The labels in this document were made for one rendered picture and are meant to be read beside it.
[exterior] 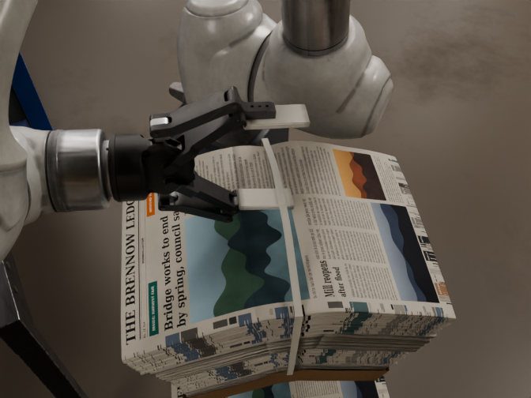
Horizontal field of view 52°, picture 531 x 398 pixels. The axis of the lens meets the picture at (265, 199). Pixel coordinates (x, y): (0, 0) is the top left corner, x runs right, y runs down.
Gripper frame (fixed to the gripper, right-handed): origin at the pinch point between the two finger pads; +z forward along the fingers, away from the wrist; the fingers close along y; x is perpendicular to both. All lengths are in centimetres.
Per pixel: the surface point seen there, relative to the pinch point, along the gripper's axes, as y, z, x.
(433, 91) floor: 124, 114, -151
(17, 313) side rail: 54, -46, -12
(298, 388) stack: 47.0, 5.2, 11.1
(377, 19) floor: 126, 104, -216
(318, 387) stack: 46.6, 8.6, 11.5
